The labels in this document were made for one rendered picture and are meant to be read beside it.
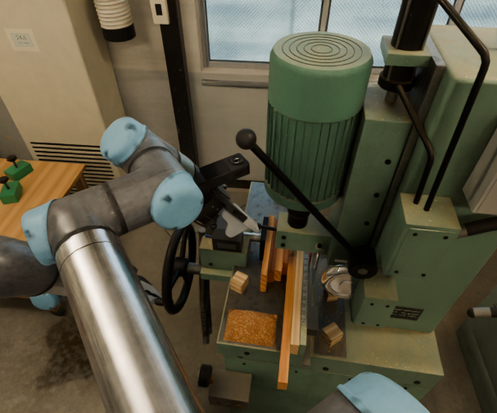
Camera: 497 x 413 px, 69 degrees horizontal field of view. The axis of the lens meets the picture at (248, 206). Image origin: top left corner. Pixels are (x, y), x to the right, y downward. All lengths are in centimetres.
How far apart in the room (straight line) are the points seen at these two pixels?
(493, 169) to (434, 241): 15
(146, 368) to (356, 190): 54
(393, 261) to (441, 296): 29
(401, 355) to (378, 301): 30
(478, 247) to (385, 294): 21
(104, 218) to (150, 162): 10
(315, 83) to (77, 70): 156
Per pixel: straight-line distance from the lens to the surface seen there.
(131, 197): 49
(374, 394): 36
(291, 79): 62
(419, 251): 72
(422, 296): 100
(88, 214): 48
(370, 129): 68
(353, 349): 107
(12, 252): 74
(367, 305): 84
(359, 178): 74
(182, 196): 48
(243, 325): 92
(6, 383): 216
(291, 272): 99
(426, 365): 112
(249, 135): 59
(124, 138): 56
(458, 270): 93
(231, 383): 120
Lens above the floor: 175
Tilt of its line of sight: 45 degrees down
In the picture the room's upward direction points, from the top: straight up
